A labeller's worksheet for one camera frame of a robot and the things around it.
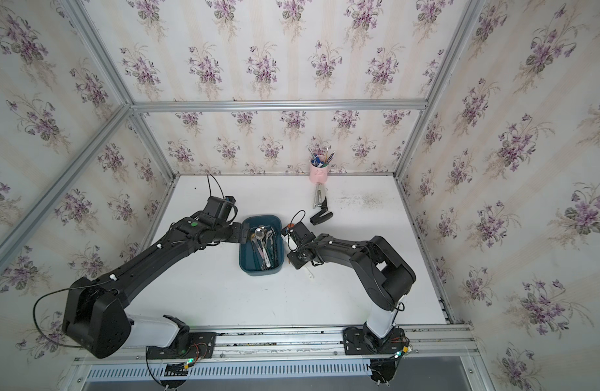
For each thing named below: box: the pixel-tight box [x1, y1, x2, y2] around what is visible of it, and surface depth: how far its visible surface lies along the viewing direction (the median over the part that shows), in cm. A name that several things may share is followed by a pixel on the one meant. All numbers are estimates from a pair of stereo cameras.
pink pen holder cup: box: [308, 162, 329, 185], surface depth 114 cm
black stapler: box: [309, 195, 334, 226], surface depth 104 cm
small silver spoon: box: [254, 227, 272, 268], surface depth 97 cm
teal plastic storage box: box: [238, 215, 285, 277], surface depth 93 cm
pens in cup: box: [308, 147, 336, 168], surface depth 113 cm
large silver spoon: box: [264, 228, 278, 268], surface depth 97 cm
